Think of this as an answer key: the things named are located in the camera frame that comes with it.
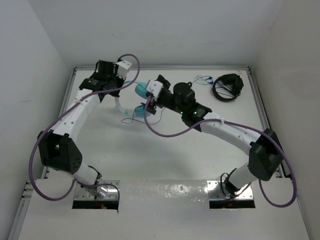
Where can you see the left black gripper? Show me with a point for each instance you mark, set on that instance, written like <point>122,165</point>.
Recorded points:
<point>119,80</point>

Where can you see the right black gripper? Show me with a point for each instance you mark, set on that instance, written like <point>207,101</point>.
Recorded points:
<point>152,102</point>

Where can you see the blue earphones with thin cable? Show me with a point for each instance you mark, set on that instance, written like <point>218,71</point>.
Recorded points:
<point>140,89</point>

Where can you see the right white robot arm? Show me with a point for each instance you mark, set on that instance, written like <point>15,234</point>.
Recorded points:
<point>263,149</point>

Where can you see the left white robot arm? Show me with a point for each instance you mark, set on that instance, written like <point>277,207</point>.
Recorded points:
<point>57,148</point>

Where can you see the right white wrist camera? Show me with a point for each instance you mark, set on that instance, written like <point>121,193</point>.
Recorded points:
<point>153,89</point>

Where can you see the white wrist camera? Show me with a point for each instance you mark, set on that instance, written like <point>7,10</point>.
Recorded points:
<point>153,89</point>
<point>123,67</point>

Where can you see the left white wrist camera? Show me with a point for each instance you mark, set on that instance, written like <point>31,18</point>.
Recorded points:
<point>123,67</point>

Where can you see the black headphones with coiled cable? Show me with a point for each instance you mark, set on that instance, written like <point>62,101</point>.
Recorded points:
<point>231,83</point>

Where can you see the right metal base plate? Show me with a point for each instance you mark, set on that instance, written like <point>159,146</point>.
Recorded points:
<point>216,194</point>

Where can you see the metal base plate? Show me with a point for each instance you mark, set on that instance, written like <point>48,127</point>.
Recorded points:
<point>216,194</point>
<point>105,191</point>

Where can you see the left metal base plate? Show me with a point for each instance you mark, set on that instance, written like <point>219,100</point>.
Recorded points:
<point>105,191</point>

